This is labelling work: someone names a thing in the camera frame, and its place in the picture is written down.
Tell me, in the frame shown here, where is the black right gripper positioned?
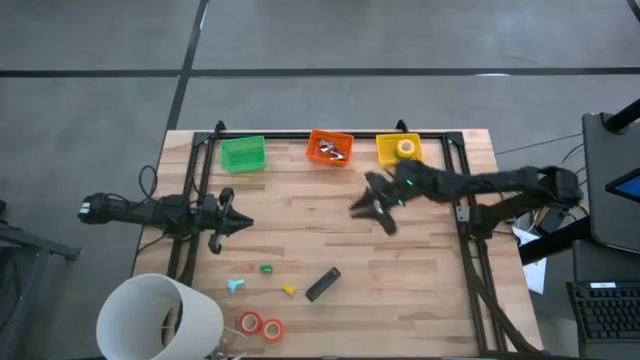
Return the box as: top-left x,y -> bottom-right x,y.
349,162 -> 431,236

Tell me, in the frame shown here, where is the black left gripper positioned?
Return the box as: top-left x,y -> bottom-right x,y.
198,187 -> 254,254

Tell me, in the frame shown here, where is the yellow tape roll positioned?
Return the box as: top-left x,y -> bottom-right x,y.
396,138 -> 417,160

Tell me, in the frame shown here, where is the red tape roll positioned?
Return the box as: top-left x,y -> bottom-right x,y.
237,311 -> 264,336

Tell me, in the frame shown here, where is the orange tape roll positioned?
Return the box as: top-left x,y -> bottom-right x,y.
261,318 -> 286,344

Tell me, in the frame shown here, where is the black long stapler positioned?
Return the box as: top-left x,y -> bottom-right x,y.
304,266 -> 343,303

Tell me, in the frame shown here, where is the yellow plastic basket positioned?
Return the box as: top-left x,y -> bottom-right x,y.
375,132 -> 424,167

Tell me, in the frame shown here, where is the green plastic basket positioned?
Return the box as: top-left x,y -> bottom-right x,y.
220,135 -> 267,174

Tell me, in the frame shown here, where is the orange plastic basket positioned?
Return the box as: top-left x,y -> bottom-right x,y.
306,128 -> 355,168

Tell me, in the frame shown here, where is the white cylindrical lamp shade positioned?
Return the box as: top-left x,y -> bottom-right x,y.
95,273 -> 225,360

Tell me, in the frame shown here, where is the white paper sheet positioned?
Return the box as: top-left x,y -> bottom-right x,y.
510,227 -> 549,295

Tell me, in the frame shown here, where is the dark metal stand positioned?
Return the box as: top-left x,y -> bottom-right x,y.
0,199 -> 81,360

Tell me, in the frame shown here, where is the dark grey two-tier desk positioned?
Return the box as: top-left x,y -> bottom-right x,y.
517,112 -> 640,360

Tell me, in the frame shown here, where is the black computer keyboard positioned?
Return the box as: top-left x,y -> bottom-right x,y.
566,280 -> 640,360

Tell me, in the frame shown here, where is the small tilted display screen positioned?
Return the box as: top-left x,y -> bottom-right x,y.
605,167 -> 640,204

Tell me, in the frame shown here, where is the black round pole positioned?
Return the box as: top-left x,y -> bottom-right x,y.
606,97 -> 640,134

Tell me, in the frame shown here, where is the black aluminium table frame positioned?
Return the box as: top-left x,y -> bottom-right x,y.
167,119 -> 544,359

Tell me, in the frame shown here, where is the black looped cable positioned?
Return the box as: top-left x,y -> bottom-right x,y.
138,164 -> 159,201

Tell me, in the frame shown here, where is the yellow cable bundle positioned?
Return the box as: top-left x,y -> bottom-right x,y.
532,202 -> 591,226

